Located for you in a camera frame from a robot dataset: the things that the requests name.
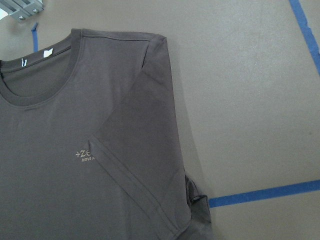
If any dark brown t-shirt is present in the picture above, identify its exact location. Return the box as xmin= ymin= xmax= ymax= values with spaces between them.
xmin=0 ymin=29 xmax=214 ymax=240

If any aluminium frame post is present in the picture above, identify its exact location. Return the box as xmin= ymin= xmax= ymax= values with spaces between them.
xmin=0 ymin=0 xmax=44 ymax=21

